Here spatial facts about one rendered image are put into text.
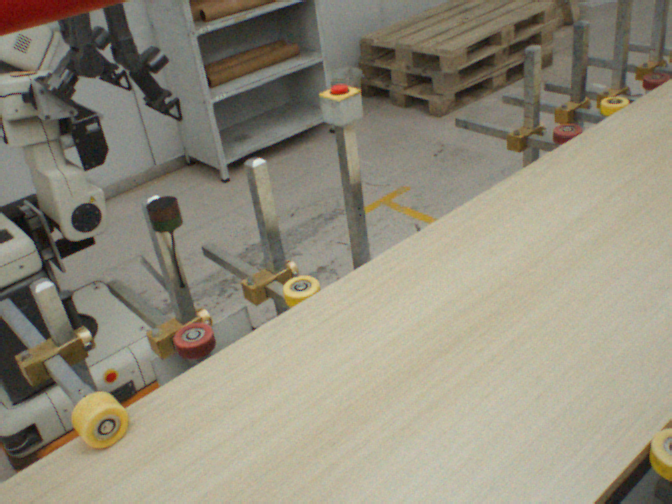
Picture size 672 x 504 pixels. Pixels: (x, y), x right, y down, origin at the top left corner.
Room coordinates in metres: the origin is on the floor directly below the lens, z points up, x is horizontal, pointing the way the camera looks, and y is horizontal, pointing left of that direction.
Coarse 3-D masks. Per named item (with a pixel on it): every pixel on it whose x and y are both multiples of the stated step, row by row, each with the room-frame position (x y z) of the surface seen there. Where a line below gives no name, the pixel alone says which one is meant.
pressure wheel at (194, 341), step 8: (184, 328) 1.17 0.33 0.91; (192, 328) 1.17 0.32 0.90; (200, 328) 1.16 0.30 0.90; (208, 328) 1.16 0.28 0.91; (176, 336) 1.14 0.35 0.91; (184, 336) 1.14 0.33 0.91; (192, 336) 1.14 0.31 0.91; (200, 336) 1.14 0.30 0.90; (208, 336) 1.13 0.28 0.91; (176, 344) 1.12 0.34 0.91; (184, 344) 1.11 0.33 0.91; (192, 344) 1.11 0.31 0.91; (200, 344) 1.11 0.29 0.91; (208, 344) 1.12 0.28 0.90; (184, 352) 1.11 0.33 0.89; (192, 352) 1.10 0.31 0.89; (200, 352) 1.11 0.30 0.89; (208, 352) 1.11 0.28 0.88
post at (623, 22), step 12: (624, 0) 2.28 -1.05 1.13; (624, 12) 2.28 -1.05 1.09; (624, 24) 2.28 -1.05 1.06; (624, 36) 2.27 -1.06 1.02; (624, 48) 2.28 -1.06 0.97; (624, 60) 2.28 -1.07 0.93; (612, 72) 2.30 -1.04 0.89; (624, 72) 2.29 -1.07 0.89; (612, 84) 2.30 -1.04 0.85; (624, 84) 2.29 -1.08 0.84
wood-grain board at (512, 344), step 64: (640, 128) 1.80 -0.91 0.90; (512, 192) 1.54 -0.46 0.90; (576, 192) 1.49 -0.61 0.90; (640, 192) 1.45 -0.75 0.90; (384, 256) 1.34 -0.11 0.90; (448, 256) 1.30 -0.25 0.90; (512, 256) 1.26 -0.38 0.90; (576, 256) 1.22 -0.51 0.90; (640, 256) 1.19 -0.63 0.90; (320, 320) 1.13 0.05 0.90; (384, 320) 1.10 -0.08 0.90; (448, 320) 1.07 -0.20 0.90; (512, 320) 1.04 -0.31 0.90; (576, 320) 1.02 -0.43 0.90; (640, 320) 0.99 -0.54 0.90; (192, 384) 1.00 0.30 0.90; (256, 384) 0.97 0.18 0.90; (320, 384) 0.95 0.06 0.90; (384, 384) 0.92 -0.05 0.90; (448, 384) 0.90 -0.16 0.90; (512, 384) 0.87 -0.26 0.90; (576, 384) 0.85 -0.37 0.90; (640, 384) 0.83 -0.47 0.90; (64, 448) 0.88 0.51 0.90; (128, 448) 0.86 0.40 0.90; (192, 448) 0.84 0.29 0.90; (256, 448) 0.82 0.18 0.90; (320, 448) 0.80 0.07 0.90; (384, 448) 0.78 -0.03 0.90; (448, 448) 0.76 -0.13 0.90; (512, 448) 0.74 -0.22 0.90; (576, 448) 0.72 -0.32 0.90; (640, 448) 0.70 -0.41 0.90
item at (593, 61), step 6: (588, 60) 2.61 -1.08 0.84; (594, 60) 2.59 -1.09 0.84; (600, 60) 2.56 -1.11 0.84; (606, 60) 2.55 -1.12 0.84; (612, 60) 2.54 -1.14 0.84; (594, 66) 2.58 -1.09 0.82; (600, 66) 2.56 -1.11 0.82; (606, 66) 2.54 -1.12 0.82; (612, 66) 2.52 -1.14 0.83; (630, 66) 2.47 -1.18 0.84; (636, 66) 2.45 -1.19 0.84; (630, 72) 2.47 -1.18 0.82; (654, 72) 2.39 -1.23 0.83; (660, 72) 2.37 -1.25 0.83; (666, 72) 2.36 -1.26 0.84
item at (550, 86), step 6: (546, 84) 2.47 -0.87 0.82; (552, 84) 2.45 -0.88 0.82; (558, 84) 2.44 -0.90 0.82; (564, 84) 2.43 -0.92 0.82; (546, 90) 2.47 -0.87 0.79; (552, 90) 2.45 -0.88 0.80; (558, 90) 2.43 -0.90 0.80; (564, 90) 2.41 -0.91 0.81; (588, 90) 2.34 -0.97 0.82; (594, 90) 2.33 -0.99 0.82; (600, 90) 2.32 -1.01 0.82; (588, 96) 2.33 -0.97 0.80; (594, 96) 2.31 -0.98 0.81; (618, 96) 2.24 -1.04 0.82; (624, 96) 2.24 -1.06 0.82; (630, 96) 2.23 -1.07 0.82; (630, 102) 2.20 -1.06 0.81
